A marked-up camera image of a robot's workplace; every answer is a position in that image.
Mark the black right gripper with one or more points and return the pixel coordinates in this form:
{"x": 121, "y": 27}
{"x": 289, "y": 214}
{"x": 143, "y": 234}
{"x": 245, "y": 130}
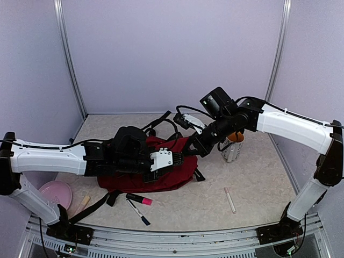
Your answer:
{"x": 202, "y": 149}

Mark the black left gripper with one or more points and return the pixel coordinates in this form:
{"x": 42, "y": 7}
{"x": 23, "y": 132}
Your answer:
{"x": 158, "y": 173}

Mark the pink black highlighter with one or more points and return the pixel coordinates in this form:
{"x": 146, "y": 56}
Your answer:
{"x": 139, "y": 199}

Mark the dark red student backpack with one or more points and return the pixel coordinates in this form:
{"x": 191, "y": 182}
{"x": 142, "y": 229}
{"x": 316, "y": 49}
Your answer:
{"x": 166, "y": 177}

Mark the pink capped pen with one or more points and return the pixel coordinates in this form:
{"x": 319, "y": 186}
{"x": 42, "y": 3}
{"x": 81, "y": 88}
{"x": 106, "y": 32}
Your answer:
{"x": 230, "y": 201}

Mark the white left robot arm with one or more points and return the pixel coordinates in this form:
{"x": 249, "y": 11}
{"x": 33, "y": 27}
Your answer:
{"x": 18, "y": 157}

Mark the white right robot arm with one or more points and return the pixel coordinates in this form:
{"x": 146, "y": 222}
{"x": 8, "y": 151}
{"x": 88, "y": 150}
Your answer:
{"x": 257, "y": 115}

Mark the white floral mug orange inside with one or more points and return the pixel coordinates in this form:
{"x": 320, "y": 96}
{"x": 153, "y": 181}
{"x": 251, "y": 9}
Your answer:
{"x": 230, "y": 148}

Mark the blue capped white marker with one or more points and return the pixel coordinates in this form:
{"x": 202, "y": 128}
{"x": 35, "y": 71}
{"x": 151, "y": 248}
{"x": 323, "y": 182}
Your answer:
{"x": 142, "y": 217}

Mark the yellow capped clear tube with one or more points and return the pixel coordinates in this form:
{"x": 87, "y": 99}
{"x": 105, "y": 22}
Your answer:
{"x": 82, "y": 205}

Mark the pink plastic plate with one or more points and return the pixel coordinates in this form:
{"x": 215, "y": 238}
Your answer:
{"x": 57, "y": 192}

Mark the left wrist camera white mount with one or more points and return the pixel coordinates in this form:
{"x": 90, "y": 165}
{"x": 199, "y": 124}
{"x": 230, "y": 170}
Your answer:
{"x": 163, "y": 158}

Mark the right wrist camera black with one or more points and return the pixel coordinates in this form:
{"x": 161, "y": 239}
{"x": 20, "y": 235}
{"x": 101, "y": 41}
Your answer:
{"x": 187, "y": 121}

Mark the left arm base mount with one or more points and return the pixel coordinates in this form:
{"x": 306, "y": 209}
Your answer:
{"x": 66, "y": 229}

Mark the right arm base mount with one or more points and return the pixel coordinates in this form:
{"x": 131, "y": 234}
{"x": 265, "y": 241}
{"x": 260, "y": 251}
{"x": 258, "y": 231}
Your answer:
{"x": 286, "y": 228}

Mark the aluminium front frame rail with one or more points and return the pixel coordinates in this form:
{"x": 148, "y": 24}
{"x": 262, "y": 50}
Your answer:
{"x": 114, "y": 242}

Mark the aluminium corner post right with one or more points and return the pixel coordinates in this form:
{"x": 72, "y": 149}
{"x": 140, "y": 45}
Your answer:
{"x": 279, "y": 48}

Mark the aluminium corner post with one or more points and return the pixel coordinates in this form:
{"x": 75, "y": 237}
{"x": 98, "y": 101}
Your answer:
{"x": 60, "y": 18}
{"x": 279, "y": 48}

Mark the aluminium corner post left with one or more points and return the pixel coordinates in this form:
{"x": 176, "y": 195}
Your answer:
{"x": 60, "y": 18}

